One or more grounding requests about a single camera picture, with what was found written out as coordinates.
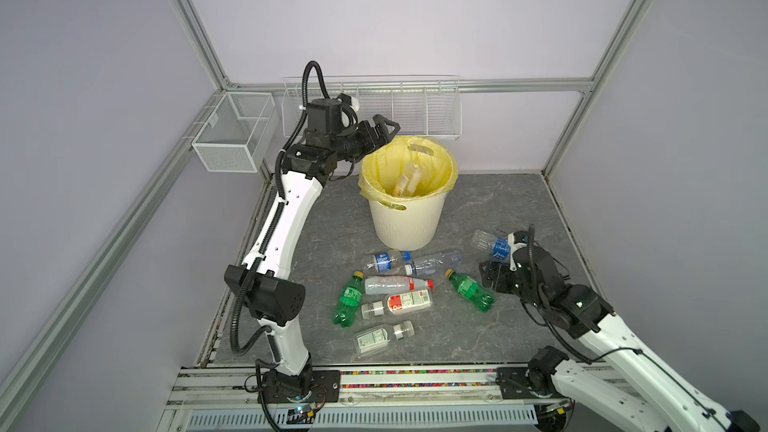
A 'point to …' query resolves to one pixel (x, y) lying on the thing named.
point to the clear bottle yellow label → (407, 184)
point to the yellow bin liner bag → (385, 161)
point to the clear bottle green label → (373, 339)
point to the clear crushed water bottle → (433, 263)
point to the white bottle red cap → (377, 285)
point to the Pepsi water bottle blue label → (383, 261)
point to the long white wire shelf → (426, 106)
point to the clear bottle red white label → (398, 303)
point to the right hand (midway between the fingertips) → (494, 269)
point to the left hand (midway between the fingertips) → (392, 136)
